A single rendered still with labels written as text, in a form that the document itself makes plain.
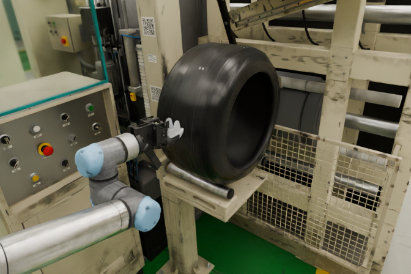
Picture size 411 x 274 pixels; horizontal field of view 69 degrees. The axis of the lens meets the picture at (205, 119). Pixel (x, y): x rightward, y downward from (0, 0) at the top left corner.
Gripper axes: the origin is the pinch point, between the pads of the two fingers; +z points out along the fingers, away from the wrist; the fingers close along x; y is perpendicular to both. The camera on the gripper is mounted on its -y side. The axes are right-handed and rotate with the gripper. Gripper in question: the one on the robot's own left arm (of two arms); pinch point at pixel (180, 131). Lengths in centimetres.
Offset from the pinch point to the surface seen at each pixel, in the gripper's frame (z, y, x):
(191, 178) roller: 16.8, -28.9, 8.8
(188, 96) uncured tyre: 4.5, 11.1, 0.5
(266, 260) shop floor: 78, -113, -5
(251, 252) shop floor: 78, -113, 6
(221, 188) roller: 17.7, -27.7, -6.4
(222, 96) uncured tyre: 9.0, 12.4, -10.4
